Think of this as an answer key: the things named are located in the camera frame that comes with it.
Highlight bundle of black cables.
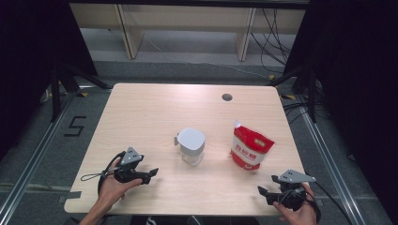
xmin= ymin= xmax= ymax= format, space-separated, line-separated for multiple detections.
xmin=250 ymin=8 xmax=303 ymax=74

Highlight thin cord loop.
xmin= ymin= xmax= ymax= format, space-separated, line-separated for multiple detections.
xmin=80 ymin=172 xmax=109 ymax=183

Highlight person's left hand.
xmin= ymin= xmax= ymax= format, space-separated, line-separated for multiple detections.
xmin=97 ymin=157 xmax=144 ymax=212

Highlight black cable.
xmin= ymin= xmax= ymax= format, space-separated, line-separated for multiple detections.
xmin=313 ymin=181 xmax=355 ymax=225

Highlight black wrist strap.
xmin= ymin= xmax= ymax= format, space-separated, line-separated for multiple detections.
xmin=97 ymin=150 xmax=126 ymax=195
xmin=304 ymin=190 xmax=323 ymax=225

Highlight person's right hand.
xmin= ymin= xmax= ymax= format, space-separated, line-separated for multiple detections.
xmin=272 ymin=183 xmax=317 ymax=225

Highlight clear jar with white lid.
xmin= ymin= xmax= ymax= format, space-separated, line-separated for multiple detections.
xmin=174 ymin=127 xmax=207 ymax=167

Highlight black curtain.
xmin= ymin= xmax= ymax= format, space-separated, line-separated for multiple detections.
xmin=283 ymin=0 xmax=398 ymax=219
xmin=0 ymin=0 xmax=98 ymax=160

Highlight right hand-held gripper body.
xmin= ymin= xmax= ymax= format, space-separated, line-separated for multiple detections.
xmin=271 ymin=169 xmax=317 ymax=211

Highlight black metal stand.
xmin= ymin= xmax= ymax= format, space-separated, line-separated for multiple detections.
xmin=267 ymin=62 xmax=317 ymax=124
xmin=50 ymin=60 xmax=112 ymax=123

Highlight beige wooden shelf unit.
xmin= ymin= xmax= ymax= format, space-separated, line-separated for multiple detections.
xmin=69 ymin=3 xmax=307 ymax=63

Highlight aluminium floor rail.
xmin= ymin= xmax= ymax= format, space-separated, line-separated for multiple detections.
xmin=295 ymin=95 xmax=360 ymax=225
xmin=0 ymin=92 xmax=78 ymax=219

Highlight red and white sugar bag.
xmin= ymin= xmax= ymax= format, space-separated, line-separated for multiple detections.
xmin=229 ymin=120 xmax=276 ymax=173

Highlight grey tape strip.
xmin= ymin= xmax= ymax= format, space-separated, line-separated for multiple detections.
xmin=57 ymin=190 xmax=83 ymax=204

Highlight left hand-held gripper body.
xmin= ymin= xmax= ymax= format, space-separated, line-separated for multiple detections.
xmin=114 ymin=146 xmax=145 ymax=185

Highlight black floor cables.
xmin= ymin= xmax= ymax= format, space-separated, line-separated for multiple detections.
xmin=283 ymin=101 xmax=331 ymax=125

